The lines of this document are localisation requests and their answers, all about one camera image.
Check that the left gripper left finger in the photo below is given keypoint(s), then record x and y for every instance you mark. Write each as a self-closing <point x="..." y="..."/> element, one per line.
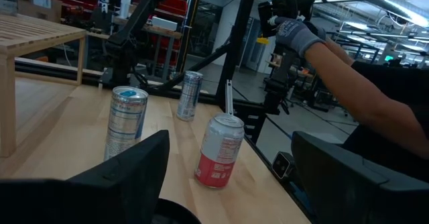
<point x="100" y="190"/>

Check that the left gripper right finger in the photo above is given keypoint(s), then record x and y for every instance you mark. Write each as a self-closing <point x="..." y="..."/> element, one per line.
<point x="352" y="190"/>

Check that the teal blue-tab energy can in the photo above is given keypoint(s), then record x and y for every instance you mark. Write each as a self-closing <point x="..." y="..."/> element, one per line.
<point x="125" y="123"/>

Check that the pink Spindrift can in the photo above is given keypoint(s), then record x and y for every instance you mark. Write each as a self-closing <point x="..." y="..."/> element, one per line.
<point x="218" y="150"/>

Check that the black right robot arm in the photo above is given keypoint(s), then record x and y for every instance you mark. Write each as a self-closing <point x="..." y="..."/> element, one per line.
<point x="134" y="26"/>

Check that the person's forearm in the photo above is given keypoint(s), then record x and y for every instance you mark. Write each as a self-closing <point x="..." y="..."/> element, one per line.
<point x="362" y="100"/>
<point x="338" y="52"/>

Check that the wooden slatted shelf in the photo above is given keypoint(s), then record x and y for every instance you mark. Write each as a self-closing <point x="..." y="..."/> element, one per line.
<point x="33" y="36"/>

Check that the person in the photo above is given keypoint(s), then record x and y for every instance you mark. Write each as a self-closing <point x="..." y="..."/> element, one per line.
<point x="402" y="83"/>

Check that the silver blue-tab energy can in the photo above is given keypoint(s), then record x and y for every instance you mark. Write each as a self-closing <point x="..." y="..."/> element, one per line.
<point x="189" y="96"/>

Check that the white strip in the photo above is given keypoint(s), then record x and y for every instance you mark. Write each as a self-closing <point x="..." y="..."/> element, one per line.
<point x="229" y="96"/>

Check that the person's hand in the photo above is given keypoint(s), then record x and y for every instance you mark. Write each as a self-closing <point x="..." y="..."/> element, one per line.
<point x="295" y="34"/>

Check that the white plastic box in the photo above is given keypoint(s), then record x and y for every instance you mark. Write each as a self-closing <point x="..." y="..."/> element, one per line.
<point x="164" y="23"/>

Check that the cardboard box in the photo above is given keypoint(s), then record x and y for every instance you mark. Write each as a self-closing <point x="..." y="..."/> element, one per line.
<point x="37" y="9"/>

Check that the small table-level camera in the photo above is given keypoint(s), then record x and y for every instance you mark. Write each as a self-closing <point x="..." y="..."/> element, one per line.
<point x="281" y="165"/>

